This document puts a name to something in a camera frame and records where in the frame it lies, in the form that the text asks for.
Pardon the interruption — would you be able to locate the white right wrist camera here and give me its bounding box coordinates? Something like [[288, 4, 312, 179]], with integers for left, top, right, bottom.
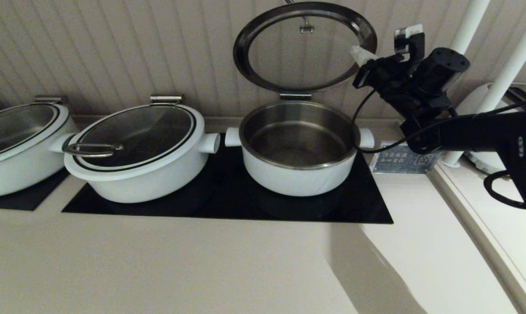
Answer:
[[394, 24, 425, 55]]

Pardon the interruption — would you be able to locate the white round pole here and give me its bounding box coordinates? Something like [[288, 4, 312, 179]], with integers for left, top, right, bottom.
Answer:
[[442, 0, 526, 168], [450, 0, 490, 55]]

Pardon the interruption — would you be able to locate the white toaster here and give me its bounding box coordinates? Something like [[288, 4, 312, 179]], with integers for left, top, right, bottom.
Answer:
[[457, 83, 526, 175]]

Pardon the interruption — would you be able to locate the small white pot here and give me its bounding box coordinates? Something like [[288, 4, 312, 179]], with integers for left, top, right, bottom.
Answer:
[[224, 101, 375, 197]]

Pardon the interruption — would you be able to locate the grey acrylic sign plaque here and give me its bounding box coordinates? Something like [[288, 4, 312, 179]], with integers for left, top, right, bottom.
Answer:
[[370, 140, 442, 175]]

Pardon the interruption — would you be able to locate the black right camera cable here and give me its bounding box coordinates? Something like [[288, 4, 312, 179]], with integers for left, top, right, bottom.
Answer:
[[351, 87, 526, 210]]

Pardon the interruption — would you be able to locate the large white pot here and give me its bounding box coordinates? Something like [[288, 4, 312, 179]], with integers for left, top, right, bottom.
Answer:
[[0, 117, 80, 199], [49, 131, 220, 204]]

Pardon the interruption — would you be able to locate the small glass pot lid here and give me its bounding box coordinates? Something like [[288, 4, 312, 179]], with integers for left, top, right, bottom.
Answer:
[[233, 0, 378, 93]]

